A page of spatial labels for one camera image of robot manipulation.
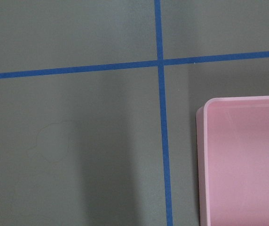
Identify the pink plastic tray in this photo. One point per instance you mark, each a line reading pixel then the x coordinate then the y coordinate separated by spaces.
pixel 233 161

